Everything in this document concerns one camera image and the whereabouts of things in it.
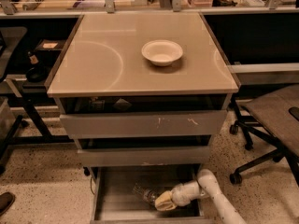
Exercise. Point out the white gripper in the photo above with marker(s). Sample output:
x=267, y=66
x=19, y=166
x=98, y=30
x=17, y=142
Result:
x=181, y=194

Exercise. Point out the clear plastic water bottle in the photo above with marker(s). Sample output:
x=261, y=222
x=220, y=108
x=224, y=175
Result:
x=147, y=195

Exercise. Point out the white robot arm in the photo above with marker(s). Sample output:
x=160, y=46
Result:
x=204, y=185

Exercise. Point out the grey middle drawer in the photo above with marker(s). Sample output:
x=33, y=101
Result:
x=156, y=156

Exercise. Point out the open grey bottom drawer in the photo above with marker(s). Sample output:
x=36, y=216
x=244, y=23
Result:
x=116, y=203

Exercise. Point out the grey top drawer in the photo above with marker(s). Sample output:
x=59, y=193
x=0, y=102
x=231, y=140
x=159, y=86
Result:
x=143, y=124

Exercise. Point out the grey drawer cabinet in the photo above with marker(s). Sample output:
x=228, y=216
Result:
x=103, y=71

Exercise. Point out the dark bottle under desk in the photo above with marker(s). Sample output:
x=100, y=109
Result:
x=38, y=71

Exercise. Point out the black office chair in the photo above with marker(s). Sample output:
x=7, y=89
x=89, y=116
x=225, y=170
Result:
x=274, y=118

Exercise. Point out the white paper bowl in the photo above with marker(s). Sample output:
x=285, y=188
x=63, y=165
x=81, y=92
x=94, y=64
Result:
x=162, y=52

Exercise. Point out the dark shoe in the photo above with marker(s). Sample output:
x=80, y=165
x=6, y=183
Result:
x=6, y=200

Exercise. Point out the black box with label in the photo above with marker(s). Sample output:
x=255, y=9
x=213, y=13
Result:
x=50, y=44

